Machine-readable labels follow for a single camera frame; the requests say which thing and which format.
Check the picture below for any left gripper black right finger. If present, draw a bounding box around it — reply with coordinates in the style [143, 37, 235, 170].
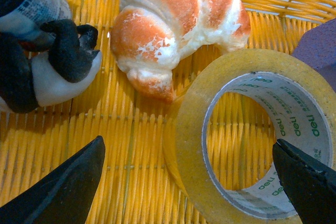
[272, 138, 335, 223]

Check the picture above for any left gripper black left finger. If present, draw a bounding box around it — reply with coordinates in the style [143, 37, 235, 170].
[1, 136, 106, 223]

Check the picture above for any toy panda figure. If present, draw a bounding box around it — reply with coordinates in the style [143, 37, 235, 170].
[1, 19, 102, 113]

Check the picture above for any purple foam cube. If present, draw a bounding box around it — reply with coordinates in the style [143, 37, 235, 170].
[292, 19, 335, 89]

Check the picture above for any small dark-capped bottle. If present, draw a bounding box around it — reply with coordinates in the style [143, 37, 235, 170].
[1, 0, 72, 36]

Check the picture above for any toy croissant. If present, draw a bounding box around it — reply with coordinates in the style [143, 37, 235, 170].
[111, 0, 250, 103]

